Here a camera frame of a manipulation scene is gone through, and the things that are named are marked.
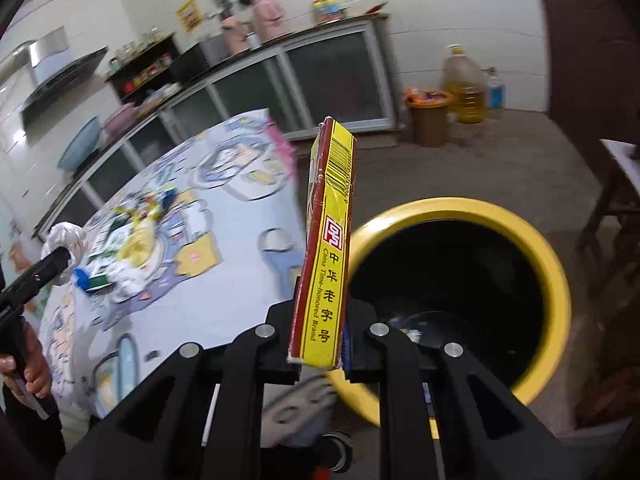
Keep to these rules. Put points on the pile of wrappers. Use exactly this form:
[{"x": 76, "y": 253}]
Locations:
[{"x": 135, "y": 240}]

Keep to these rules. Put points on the pack of colourful bottles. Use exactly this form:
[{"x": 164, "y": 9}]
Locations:
[{"x": 327, "y": 10}]

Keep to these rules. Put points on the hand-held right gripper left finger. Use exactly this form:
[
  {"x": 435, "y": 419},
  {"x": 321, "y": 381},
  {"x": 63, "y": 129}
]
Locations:
[{"x": 280, "y": 350}]

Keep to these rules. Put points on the black bin with yellow rim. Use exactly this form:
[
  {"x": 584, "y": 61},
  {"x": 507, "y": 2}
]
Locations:
[{"x": 450, "y": 207}]

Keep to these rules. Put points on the pink thermos flask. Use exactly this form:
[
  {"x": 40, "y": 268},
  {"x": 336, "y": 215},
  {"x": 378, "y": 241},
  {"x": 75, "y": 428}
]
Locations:
[{"x": 267, "y": 15}]

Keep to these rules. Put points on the tan thermos flask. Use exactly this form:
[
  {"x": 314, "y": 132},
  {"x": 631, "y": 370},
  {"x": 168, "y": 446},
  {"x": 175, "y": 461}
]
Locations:
[{"x": 235, "y": 35}]

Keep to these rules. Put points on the steel range hood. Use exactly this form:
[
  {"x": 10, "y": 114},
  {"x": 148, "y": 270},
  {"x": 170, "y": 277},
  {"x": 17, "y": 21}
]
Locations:
[{"x": 55, "y": 80}]

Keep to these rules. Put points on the person's left forearm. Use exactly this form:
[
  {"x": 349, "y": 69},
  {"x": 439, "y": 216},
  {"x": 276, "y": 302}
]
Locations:
[{"x": 25, "y": 440}]

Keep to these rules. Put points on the glass door with flower stickers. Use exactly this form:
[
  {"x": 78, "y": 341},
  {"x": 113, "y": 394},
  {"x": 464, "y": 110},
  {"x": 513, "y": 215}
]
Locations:
[{"x": 17, "y": 257}]

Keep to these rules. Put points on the white plastic bag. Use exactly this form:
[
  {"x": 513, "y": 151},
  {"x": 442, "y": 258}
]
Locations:
[{"x": 67, "y": 235}]

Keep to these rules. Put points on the kitchen counter cabinet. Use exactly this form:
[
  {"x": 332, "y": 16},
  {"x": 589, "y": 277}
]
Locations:
[{"x": 325, "y": 75}]

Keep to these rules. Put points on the yellow wall poster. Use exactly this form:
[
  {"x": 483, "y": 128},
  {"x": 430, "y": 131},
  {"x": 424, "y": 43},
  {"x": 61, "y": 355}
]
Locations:
[{"x": 189, "y": 15}]

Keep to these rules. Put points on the cartoon printed tablecloth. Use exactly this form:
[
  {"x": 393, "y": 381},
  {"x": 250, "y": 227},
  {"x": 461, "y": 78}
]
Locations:
[{"x": 225, "y": 220}]

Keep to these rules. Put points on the yellow cardboard box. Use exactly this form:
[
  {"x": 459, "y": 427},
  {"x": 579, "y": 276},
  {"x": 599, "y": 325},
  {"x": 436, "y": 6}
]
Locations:
[{"x": 325, "y": 260}]

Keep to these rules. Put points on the wooden stool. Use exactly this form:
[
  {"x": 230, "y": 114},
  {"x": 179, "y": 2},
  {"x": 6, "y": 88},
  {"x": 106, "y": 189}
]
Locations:
[{"x": 620, "y": 165}]

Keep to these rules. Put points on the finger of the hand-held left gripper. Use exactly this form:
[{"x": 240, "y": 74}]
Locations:
[{"x": 45, "y": 267}]

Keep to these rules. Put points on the grey perforated shoe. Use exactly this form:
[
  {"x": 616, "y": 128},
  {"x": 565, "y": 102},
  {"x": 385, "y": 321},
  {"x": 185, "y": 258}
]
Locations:
[{"x": 300, "y": 410}]

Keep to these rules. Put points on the silver counter appliance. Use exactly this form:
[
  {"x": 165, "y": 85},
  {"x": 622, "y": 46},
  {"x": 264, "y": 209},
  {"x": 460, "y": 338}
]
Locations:
[{"x": 215, "y": 50}]

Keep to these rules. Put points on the person's left hand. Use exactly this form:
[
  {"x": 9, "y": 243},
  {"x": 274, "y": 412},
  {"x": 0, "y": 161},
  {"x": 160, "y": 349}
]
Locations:
[{"x": 35, "y": 365}]

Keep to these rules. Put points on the dark spice shelf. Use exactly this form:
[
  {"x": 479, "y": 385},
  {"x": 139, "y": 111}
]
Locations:
[{"x": 150, "y": 67}]

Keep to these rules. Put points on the orange plastic wrapper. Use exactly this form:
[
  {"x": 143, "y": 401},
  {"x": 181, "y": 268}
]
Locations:
[{"x": 425, "y": 96}]

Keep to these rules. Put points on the bottle of blue liquid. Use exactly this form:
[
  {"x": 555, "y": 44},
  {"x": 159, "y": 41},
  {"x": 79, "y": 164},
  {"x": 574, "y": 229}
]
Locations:
[{"x": 496, "y": 97}]

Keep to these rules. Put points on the pink plastic basin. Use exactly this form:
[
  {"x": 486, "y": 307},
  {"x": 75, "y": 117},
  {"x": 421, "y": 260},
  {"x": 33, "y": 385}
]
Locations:
[{"x": 120, "y": 117}]

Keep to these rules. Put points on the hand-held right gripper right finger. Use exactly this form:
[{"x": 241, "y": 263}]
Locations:
[{"x": 350, "y": 360}]

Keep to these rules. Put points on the black microwave oven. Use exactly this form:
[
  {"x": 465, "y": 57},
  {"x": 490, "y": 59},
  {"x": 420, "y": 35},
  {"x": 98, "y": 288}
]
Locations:
[{"x": 190, "y": 62}]

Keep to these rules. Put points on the cooking oil jug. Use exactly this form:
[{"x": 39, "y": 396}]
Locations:
[{"x": 465, "y": 90}]

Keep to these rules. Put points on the blue plastic basin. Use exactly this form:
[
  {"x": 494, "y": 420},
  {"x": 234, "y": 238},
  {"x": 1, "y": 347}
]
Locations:
[{"x": 82, "y": 142}]

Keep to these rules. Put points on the row of glass jars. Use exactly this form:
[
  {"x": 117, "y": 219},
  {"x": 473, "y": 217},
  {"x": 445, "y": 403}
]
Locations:
[{"x": 137, "y": 45}]

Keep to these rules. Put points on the brown waste bin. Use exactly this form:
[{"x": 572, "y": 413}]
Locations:
[{"x": 430, "y": 125}]

